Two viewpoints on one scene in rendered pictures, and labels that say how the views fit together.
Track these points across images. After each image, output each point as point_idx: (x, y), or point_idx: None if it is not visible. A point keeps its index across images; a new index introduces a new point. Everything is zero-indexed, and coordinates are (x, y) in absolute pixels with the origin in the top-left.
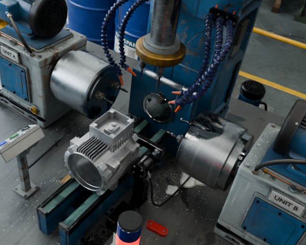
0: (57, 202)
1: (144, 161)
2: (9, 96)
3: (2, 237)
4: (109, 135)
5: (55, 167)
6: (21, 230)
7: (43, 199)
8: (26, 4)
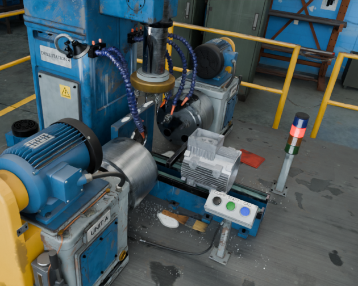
0: None
1: None
2: None
3: (274, 259)
4: (223, 137)
5: (186, 239)
6: (261, 248)
7: None
8: (73, 152)
